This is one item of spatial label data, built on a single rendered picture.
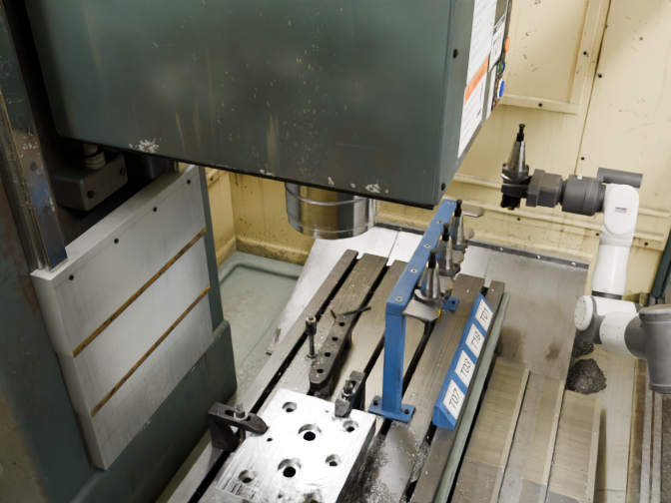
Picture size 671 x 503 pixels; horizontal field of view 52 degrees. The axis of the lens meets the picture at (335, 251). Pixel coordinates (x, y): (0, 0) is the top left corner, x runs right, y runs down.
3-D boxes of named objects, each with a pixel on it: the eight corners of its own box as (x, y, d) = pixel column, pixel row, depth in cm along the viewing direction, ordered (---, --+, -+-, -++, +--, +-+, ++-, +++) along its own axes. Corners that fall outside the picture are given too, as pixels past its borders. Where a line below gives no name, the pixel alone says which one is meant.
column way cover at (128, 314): (221, 338, 183) (199, 163, 154) (108, 477, 146) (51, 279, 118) (205, 334, 184) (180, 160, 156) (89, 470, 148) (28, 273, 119)
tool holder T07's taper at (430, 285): (423, 282, 148) (425, 256, 145) (443, 288, 147) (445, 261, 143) (415, 293, 145) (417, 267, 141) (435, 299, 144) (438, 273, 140)
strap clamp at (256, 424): (272, 453, 151) (268, 404, 143) (265, 465, 149) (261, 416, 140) (220, 436, 155) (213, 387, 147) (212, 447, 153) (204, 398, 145)
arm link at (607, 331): (626, 353, 155) (678, 365, 133) (569, 345, 155) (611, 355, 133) (632, 302, 156) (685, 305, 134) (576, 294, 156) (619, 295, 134)
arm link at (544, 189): (537, 156, 163) (590, 164, 159) (531, 192, 168) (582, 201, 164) (528, 179, 153) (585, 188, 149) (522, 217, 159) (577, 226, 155)
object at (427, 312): (441, 308, 144) (442, 305, 143) (434, 324, 140) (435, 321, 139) (409, 301, 146) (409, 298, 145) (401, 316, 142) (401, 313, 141)
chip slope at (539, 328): (574, 326, 230) (590, 261, 215) (544, 491, 176) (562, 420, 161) (327, 269, 258) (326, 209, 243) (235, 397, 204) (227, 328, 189)
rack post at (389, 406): (414, 408, 162) (422, 308, 146) (407, 424, 158) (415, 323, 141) (374, 397, 165) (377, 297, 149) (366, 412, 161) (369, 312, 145)
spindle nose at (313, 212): (302, 189, 126) (300, 128, 120) (388, 200, 123) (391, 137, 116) (273, 235, 113) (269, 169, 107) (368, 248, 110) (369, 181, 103)
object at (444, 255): (434, 256, 157) (436, 232, 153) (454, 259, 156) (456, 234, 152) (431, 267, 153) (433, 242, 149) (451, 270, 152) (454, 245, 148)
